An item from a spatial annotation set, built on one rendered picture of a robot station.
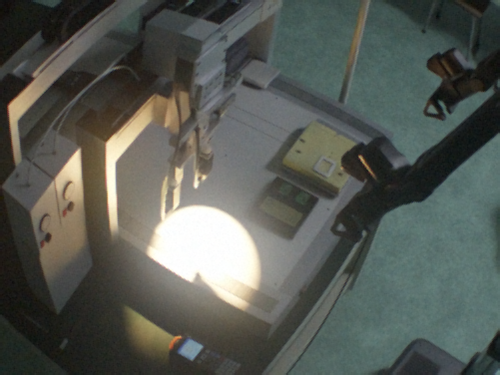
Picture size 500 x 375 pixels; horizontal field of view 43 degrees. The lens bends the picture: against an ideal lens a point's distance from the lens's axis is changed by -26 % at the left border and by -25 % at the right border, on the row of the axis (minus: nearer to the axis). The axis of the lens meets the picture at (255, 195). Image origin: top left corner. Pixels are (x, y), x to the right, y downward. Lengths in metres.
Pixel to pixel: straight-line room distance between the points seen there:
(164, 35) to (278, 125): 0.66
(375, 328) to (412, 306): 0.19
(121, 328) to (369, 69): 2.25
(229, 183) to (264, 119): 0.23
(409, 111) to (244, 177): 1.70
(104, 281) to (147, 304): 0.13
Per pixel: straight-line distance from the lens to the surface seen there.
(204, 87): 1.60
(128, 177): 1.98
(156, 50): 1.61
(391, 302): 2.88
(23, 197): 1.51
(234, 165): 2.01
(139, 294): 1.90
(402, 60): 3.88
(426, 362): 2.49
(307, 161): 2.00
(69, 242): 1.75
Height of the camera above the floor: 2.39
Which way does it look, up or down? 51 degrees down
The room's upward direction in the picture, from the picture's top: 10 degrees clockwise
